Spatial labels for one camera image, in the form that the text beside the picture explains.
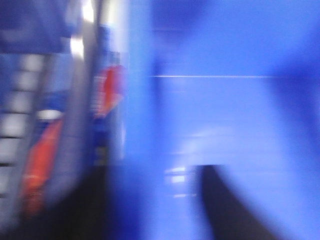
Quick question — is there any large light blue bin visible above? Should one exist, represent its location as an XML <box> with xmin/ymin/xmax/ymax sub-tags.
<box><xmin>108</xmin><ymin>0</ymin><xmax>320</xmax><ymax>240</ymax></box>

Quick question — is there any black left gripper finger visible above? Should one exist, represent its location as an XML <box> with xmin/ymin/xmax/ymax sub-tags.
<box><xmin>194</xmin><ymin>165</ymin><xmax>281</xmax><ymax>240</ymax></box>

